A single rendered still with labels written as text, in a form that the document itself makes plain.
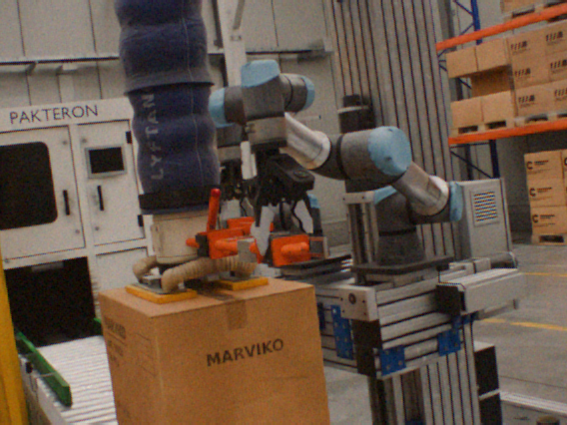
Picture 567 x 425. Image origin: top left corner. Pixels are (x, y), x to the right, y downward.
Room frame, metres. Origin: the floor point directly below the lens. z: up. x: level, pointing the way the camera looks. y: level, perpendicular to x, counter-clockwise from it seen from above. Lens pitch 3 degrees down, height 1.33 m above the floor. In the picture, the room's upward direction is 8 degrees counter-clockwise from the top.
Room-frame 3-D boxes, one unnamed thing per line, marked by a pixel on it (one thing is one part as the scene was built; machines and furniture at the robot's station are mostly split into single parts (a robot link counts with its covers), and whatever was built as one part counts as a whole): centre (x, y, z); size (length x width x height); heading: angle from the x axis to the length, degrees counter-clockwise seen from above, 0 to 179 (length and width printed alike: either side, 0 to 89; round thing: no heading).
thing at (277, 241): (1.41, 0.00, 1.20); 0.08 x 0.07 x 0.05; 24
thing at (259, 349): (1.95, 0.25, 0.88); 0.60 x 0.40 x 0.40; 25
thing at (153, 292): (1.92, 0.33, 1.10); 0.34 x 0.10 x 0.05; 24
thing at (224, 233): (1.73, 0.14, 1.20); 0.10 x 0.08 x 0.06; 114
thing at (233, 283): (2.00, 0.16, 1.10); 0.34 x 0.10 x 0.05; 24
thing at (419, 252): (2.22, -0.35, 1.09); 0.15 x 0.15 x 0.10
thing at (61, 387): (3.57, 1.30, 0.60); 1.60 x 0.10 x 0.09; 26
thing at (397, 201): (2.22, -0.35, 1.20); 0.13 x 0.12 x 0.14; 58
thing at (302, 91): (1.52, -0.04, 1.50); 0.11 x 0.11 x 0.08; 58
